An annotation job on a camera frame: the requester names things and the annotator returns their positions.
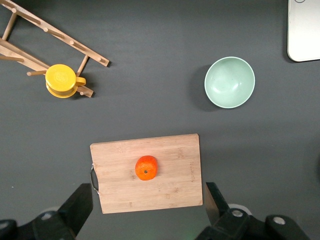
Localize wooden peg drying rack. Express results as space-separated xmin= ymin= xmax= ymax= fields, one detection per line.
xmin=0 ymin=0 xmax=111 ymax=98

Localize cream bear print tray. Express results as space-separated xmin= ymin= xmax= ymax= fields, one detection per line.
xmin=287 ymin=0 xmax=320 ymax=62

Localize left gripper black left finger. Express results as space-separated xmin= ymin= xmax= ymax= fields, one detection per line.
xmin=29 ymin=183 xmax=94 ymax=240

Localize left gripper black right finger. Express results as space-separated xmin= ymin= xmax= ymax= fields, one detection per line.
xmin=194 ymin=182 xmax=262 ymax=240

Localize orange mandarin fruit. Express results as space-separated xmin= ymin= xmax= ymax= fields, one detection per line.
xmin=134 ymin=155 xmax=159 ymax=181

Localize yellow cup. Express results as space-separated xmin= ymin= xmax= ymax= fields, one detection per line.
xmin=44 ymin=64 xmax=87 ymax=99

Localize bamboo cutting board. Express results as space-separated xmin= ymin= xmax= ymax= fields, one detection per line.
xmin=89 ymin=133 xmax=204 ymax=215

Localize mint green bowl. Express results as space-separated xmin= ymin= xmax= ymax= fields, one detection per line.
xmin=204 ymin=56 xmax=256 ymax=109

